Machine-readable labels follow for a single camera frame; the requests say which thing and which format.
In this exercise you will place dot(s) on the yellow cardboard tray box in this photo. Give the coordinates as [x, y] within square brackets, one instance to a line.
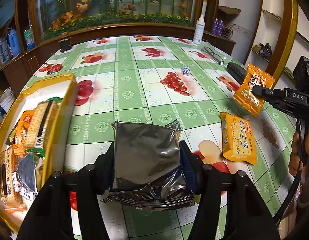
[63, 86]

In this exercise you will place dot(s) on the small silver packet in tray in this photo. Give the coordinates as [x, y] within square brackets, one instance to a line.
[30, 172]

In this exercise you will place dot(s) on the dark green cracker packet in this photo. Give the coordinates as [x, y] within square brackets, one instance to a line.
[11, 137]

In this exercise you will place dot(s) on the silver foil snack bag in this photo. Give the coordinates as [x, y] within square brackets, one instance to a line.
[148, 173]

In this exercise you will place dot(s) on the flower bamboo glass panel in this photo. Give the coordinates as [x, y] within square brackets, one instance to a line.
[57, 17]

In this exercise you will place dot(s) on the black rimmed eyeglasses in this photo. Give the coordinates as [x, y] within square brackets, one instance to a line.
[212, 55]

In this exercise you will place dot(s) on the person's right hand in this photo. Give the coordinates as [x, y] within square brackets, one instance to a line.
[295, 165]

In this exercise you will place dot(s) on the green blue bag on cabinet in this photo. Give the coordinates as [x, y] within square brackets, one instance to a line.
[29, 38]

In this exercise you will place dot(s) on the orange snack pack in tray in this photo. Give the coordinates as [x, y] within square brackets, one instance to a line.
[254, 82]

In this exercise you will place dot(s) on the white plastic bucket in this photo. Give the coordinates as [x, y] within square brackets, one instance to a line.
[7, 99]

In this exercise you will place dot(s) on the orange yellow cake packet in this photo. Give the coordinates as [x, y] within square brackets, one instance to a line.
[238, 142]

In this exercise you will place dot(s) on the dark glass jar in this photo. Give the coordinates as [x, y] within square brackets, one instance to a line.
[65, 44]

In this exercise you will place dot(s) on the black textured glasses case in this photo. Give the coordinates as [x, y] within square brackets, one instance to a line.
[237, 72]

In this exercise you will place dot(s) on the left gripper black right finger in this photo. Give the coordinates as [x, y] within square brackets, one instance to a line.
[191, 167]

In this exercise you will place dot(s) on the blue thermos jug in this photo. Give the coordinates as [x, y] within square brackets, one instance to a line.
[14, 42]

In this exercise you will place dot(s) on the white spray bottle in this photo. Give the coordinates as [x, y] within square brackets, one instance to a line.
[199, 30]

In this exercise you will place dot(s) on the clear cracker pack green ends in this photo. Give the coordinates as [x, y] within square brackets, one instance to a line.
[41, 124]

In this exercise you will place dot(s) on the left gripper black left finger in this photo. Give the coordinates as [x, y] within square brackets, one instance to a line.
[104, 166]

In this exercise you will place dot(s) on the orange panda snack packet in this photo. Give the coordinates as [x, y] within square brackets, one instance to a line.
[22, 128]

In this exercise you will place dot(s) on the purple bottles on shelf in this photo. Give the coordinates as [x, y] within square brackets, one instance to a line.
[217, 27]

